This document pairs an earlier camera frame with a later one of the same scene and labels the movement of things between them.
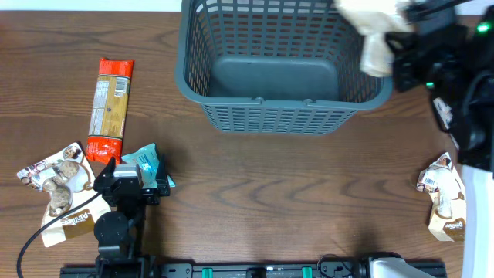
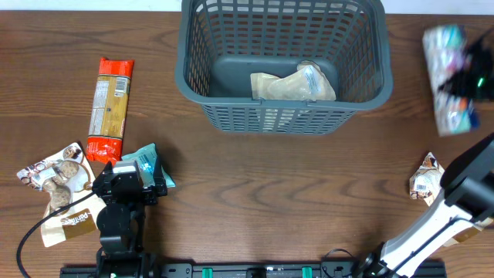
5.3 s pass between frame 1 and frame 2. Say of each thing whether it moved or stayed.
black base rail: stayed
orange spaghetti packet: stayed
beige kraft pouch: moved
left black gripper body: stayed
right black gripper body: moved
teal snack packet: stayed
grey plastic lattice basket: stayed
